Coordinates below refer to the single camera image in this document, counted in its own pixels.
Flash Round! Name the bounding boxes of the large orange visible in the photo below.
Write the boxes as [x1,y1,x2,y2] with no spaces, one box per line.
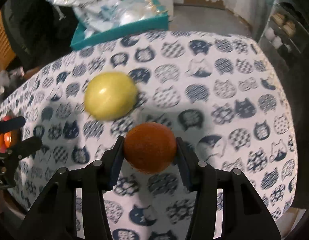
[4,129,20,148]

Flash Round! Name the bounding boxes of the red apple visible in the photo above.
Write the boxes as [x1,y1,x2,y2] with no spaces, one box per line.
[2,115,12,121]

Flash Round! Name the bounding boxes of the crumpled grey cloth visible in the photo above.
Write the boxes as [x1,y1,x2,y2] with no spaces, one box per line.
[0,70,12,98]

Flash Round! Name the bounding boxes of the wooden louvered door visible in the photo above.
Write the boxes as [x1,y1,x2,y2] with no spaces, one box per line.
[0,11,16,72]

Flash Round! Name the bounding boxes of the cat pattern tablecloth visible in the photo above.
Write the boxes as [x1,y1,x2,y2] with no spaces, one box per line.
[0,31,298,239]

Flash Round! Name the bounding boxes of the teal cardboard box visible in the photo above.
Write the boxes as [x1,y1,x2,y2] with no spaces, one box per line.
[70,0,169,50]

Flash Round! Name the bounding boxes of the white rice bag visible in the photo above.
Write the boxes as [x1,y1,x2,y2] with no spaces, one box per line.
[47,0,120,32]

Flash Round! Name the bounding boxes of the shoe rack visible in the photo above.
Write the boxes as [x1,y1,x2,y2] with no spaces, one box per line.
[259,0,309,66]

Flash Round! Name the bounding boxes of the clear plastic bag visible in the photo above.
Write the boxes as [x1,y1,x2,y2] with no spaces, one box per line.
[114,0,167,26]

